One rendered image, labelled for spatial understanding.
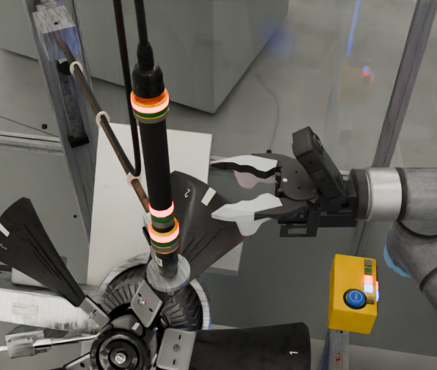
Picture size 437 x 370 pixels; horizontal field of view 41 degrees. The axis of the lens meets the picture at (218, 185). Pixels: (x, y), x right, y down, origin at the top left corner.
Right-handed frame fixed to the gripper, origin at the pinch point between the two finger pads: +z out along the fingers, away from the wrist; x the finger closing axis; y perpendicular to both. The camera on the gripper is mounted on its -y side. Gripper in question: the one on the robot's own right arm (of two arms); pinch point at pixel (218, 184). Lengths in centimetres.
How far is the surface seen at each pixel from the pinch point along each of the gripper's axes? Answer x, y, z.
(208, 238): 11.7, 27.1, 1.7
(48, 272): 11, 36, 33
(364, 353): 59, 166, -61
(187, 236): 13.7, 28.7, 5.6
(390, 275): 59, 110, -60
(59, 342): 6, 55, 34
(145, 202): 6.7, 11.1, 11.5
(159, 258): -1.7, 14.6, 8.9
